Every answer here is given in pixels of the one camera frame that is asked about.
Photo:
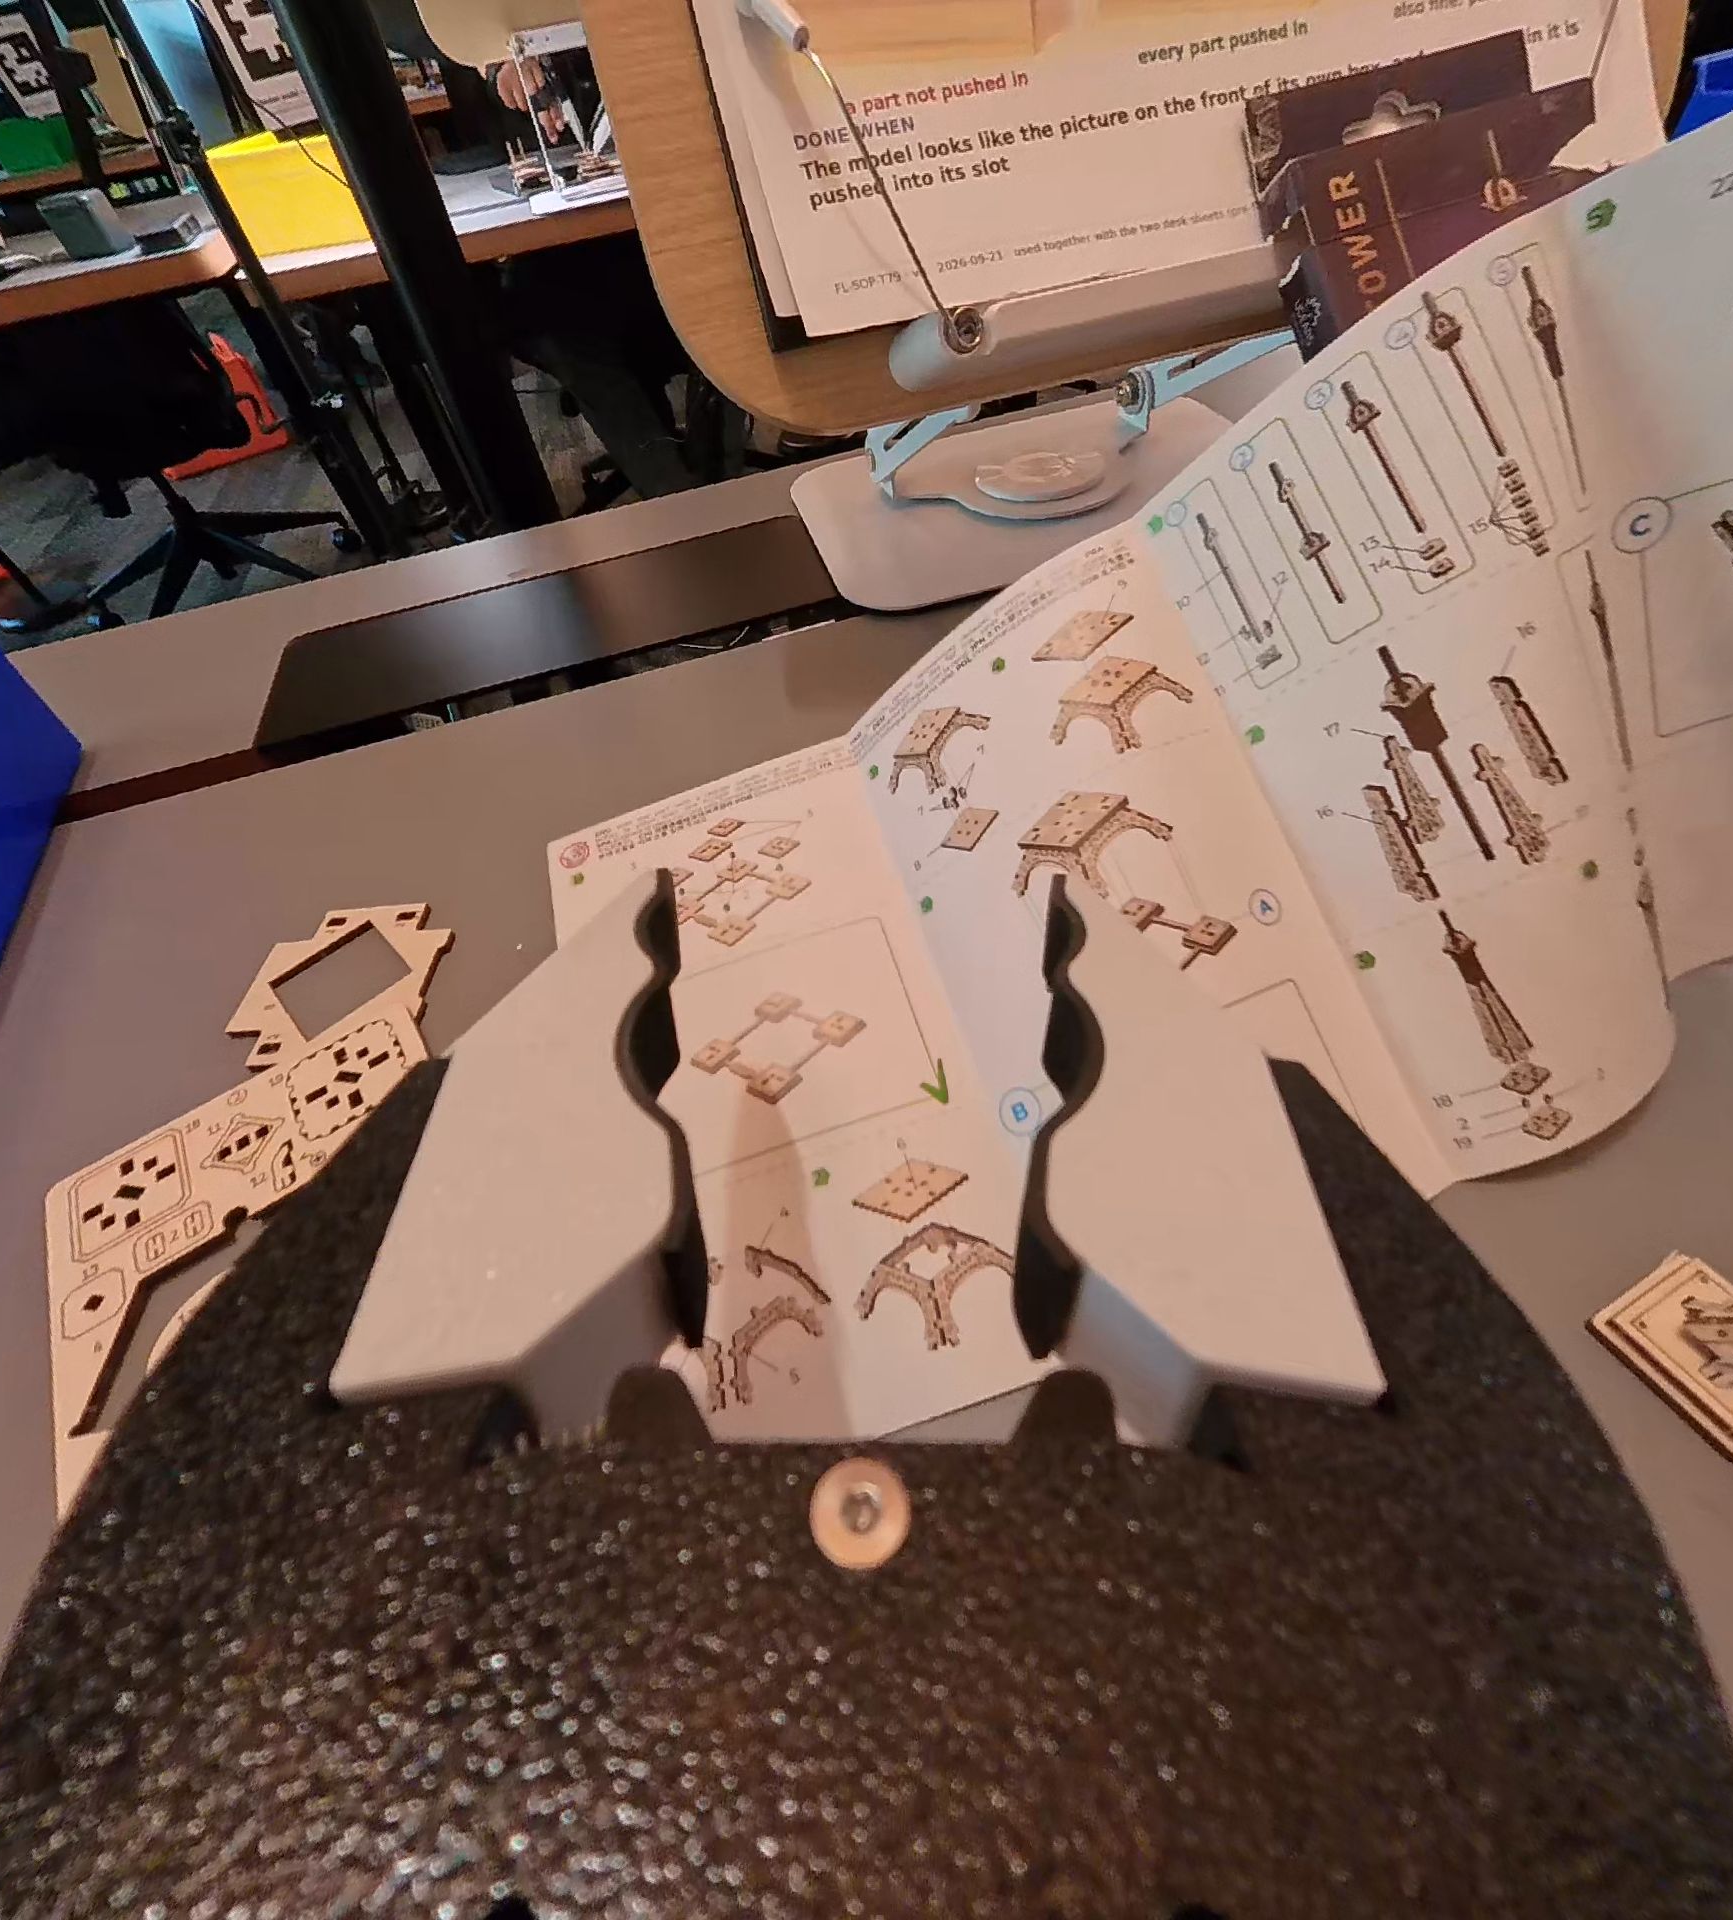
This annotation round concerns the background wooden table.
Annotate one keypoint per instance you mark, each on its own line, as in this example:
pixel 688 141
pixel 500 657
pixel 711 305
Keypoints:
pixel 102 293

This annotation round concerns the green plastic bin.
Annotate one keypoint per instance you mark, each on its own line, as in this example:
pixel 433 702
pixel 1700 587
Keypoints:
pixel 25 144

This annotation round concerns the yellow plastic bin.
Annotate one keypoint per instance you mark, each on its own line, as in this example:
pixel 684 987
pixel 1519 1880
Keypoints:
pixel 280 196

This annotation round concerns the wooden tower base model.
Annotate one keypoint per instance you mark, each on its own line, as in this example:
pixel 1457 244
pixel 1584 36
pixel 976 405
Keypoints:
pixel 1660 1320

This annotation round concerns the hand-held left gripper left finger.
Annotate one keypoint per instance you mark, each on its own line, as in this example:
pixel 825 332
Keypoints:
pixel 506 1198

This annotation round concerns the black tripod pole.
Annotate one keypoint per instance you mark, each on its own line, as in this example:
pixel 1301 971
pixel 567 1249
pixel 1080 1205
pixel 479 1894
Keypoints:
pixel 403 268

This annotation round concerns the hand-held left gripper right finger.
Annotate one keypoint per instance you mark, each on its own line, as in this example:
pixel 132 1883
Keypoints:
pixel 1212 1216

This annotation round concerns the wooden laser-cut parts sheet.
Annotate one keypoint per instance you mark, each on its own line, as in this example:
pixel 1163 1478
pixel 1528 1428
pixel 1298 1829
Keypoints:
pixel 119 1261

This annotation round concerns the black office chair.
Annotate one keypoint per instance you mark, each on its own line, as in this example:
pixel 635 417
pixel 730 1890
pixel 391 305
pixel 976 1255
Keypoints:
pixel 102 390

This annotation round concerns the grey desk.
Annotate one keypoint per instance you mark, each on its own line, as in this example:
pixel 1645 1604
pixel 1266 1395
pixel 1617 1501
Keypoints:
pixel 357 842

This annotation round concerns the dark purple puzzle box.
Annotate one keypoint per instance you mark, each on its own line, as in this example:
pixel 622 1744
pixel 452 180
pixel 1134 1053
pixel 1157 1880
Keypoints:
pixel 1405 210

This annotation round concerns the folded assembly instruction booklet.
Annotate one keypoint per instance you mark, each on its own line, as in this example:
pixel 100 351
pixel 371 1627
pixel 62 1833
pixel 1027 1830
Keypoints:
pixel 1405 675

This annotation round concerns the printed instruction sheet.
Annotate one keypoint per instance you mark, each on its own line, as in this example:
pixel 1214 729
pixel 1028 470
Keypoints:
pixel 1031 196

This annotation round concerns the wooden document stand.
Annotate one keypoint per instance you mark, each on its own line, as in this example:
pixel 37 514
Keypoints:
pixel 688 225

